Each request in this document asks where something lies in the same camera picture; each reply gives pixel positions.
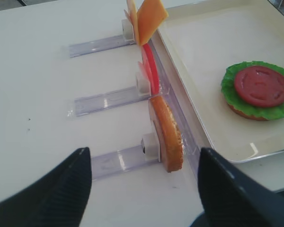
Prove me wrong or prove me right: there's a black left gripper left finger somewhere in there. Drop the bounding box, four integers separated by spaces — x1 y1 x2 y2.
0 147 92 227

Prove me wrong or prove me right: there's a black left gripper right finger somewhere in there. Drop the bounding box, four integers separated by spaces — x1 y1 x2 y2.
197 148 284 227

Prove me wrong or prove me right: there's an upright bread slice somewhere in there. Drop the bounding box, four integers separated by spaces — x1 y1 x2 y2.
148 96 184 173

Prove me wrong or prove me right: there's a green lettuce leaf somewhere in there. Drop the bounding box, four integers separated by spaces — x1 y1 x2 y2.
221 61 284 121

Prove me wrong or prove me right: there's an upright red tomato slice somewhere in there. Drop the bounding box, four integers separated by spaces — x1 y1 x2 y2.
141 44 160 96

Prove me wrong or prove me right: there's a leaning orange cheese slice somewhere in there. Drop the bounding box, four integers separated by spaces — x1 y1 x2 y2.
137 0 169 45

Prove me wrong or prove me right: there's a clear acrylic food rack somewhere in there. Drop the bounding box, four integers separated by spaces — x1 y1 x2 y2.
68 20 200 180

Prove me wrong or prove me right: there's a bottom bun slice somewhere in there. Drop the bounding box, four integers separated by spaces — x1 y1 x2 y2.
227 103 269 121

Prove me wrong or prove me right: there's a white plastic tray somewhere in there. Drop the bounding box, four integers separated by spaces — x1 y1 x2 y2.
159 0 284 163

